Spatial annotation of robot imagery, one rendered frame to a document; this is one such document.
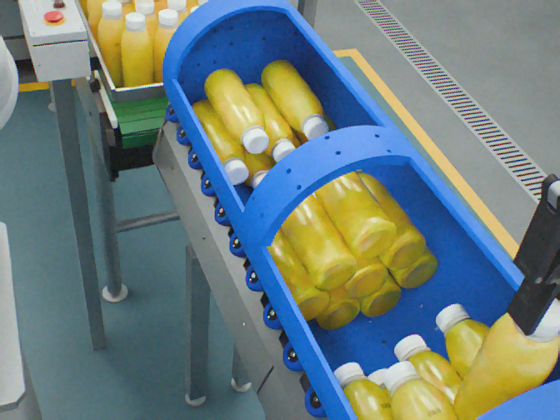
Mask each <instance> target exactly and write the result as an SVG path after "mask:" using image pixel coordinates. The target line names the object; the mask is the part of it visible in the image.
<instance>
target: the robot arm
mask: <svg viewBox="0 0 560 420"><path fill-rule="evenodd" d="M17 98H18V70H17V68H16V64H15V62H14V60H13V57H12V55H11V53H10V52H9V51H8V49H7V48H6V45H5V42H4V41H3V38H2V36H1V35H0V131H1V130H2V128H3V127H4V126H5V124H6V123H7V121H8V119H9V118H10V117H11V115H12V113H13V109H14V108H15V105H16V101H17ZM513 263H514V264H515V266H516V267H517V268H518V269H519V271H520V272H521V273H522V274H523V275H524V277H525V278H524V279H523V280H522V283H521V285H520V286H519V288H518V290H517V292H516V294H515V295H514V297H513V299H512V301H511V302H510V304H509V306H508V308H507V313H508V315H509V316H510V317H511V318H512V320H513V321H514V322H515V323H516V324H517V326H518V327H519V328H520V329H521V331H522V332H523V333H524V335H525V336H529V335H532V334H534V332H535V330H536V329H537V327H538V325H539V323H540V322H541V321H542V319H543V317H544V316H545V314H546V312H547V311H548V309H549V308H550V306H551V305H552V303H553V301H554V299H555V298H556V299H557V300H558V301H559V302H560V178H559V177H557V176H556V175H555V174H550V175H548V176H546V177H545V178H544V179H543V180H542V187H541V199H540V201H539V203H538V205H537V208H536V210H535V213H534V214H533V216H532V220H531V222H530V223H529V226H528V228H527V231H526V233H525V235H524V237H523V239H522V242H521V244H520V246H519V249H518V250H517V253H516V256H515V258H514V259H513Z"/></svg>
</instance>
